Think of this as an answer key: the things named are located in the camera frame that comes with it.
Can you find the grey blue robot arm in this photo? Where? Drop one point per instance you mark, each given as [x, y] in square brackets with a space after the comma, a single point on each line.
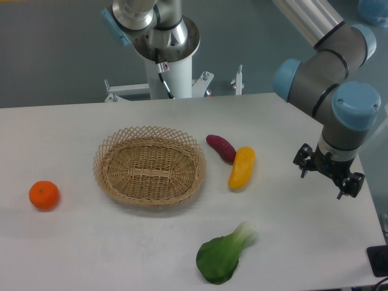
[319, 87]

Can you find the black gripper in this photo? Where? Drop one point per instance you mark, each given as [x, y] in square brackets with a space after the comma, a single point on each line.
[349, 183]

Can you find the green bok choy vegetable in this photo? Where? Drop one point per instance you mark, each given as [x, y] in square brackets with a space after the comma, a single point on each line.
[218, 258]

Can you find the orange tangerine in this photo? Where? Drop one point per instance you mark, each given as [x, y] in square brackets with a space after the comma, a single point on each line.
[44, 195]

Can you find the black device at table edge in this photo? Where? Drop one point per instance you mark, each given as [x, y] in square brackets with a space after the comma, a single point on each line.
[377, 256]

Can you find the yellow mango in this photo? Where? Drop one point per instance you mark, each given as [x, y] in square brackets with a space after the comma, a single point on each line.
[242, 168]

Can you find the purple sweet potato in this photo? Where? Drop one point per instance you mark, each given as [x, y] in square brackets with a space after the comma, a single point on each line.
[224, 149]

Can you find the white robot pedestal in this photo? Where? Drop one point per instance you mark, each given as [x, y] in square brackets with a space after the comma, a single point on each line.
[167, 56]

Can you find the woven wicker basket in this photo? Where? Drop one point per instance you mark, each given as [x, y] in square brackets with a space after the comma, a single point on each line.
[150, 166]

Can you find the blue object in corner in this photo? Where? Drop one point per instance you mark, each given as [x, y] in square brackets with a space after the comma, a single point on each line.
[374, 12]

